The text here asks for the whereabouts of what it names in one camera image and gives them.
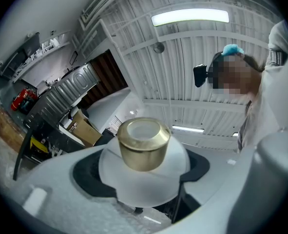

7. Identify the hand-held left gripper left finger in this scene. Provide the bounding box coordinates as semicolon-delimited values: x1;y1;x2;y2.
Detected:
2;143;173;234

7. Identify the black head-worn camera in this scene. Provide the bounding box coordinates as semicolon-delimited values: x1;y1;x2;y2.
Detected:
193;63;214;88

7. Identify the blue hair clip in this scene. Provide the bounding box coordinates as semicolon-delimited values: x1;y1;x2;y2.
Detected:
221;43;245;57

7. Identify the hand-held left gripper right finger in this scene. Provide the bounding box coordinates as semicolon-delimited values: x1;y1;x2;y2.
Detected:
158;128;288;234

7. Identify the brown cardboard box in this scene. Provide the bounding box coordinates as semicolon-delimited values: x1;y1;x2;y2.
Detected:
66;109;103;148

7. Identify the person's left forearm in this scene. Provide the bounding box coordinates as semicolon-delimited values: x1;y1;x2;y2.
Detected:
265;19;288;87

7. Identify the red fire extinguisher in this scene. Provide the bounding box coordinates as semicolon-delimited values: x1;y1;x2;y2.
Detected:
10;87;39;112

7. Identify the person's grey shirt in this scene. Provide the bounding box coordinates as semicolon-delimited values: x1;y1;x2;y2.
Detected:
236;64;288;153

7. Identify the dark brown slatted panel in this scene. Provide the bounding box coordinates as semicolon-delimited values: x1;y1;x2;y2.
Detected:
80;52;129;108

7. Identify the brown wooden board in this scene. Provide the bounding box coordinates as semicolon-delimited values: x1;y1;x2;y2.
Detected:
0;88;27;154

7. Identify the person's head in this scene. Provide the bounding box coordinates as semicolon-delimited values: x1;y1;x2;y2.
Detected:
208;51;266;99

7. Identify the white ceiling cable tray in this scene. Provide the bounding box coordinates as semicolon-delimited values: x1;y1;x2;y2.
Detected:
78;0;146;33

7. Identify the long ceiling light panel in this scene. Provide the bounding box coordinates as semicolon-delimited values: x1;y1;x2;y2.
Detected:
151;8;230;27

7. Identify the dark wall screen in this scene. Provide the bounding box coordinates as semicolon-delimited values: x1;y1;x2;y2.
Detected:
0;32;41;77

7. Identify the white wall shelf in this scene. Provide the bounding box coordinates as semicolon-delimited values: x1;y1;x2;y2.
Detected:
11;31;73;83

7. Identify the round grey ceiling fixture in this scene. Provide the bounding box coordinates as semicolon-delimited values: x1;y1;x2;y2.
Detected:
153;41;165;54

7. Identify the narrow ceiling light strip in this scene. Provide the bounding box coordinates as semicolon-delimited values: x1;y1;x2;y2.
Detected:
172;124;205;133

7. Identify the yellow and black box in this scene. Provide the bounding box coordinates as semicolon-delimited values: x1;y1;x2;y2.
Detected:
30;136;50;154

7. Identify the black metal frame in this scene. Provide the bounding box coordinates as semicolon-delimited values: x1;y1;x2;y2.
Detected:
13;113;61;181

